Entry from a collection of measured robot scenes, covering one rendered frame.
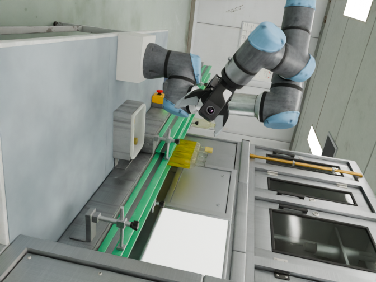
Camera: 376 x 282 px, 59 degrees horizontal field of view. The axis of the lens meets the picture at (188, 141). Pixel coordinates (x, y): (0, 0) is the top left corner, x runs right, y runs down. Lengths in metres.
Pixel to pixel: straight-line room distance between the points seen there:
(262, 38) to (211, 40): 6.75
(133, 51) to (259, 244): 0.99
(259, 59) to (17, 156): 0.62
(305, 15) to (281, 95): 0.38
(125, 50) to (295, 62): 0.74
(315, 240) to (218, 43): 6.20
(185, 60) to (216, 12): 6.11
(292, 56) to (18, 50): 0.63
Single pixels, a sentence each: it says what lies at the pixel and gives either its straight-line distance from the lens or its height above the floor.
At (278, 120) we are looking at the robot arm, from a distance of 1.20.
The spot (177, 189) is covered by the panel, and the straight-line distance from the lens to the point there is 1.76.
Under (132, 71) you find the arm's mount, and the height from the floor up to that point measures 0.82.
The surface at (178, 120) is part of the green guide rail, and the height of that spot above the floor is 0.95.
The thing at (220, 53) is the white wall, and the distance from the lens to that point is 7.56.
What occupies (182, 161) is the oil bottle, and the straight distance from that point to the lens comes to 1.74.
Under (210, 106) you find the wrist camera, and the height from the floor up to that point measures 1.18.
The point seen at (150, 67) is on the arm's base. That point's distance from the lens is 1.39.
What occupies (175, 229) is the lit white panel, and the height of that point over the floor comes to 1.08.
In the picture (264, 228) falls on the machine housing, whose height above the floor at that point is 1.48.
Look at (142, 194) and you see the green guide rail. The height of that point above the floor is 0.93.
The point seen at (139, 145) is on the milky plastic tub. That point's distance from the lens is 1.61.
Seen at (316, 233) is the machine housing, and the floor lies 1.74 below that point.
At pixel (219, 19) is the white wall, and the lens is 7.47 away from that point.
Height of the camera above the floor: 1.24
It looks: 7 degrees down
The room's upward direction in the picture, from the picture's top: 100 degrees clockwise
